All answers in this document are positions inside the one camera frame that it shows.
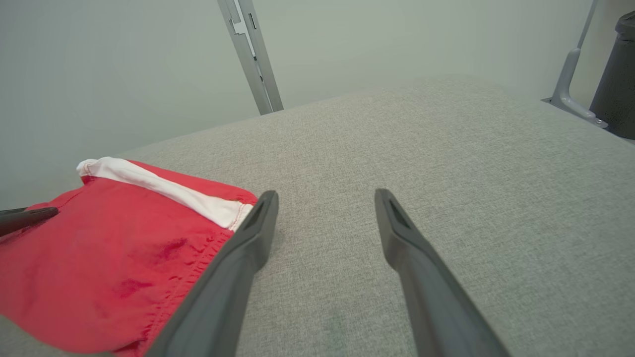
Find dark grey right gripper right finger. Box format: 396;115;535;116
375;188;511;357

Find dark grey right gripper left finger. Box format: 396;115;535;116
144;190;279;357

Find red shorts with white band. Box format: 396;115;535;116
0;157;258;357

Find grey fabric sofa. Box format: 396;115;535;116
0;74;635;357

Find grey metal stand leg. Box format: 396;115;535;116
541;0;610;129

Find dark grey fabric cylinder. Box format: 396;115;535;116
589;11;635;140

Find grey double partition post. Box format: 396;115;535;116
217;0;284;116

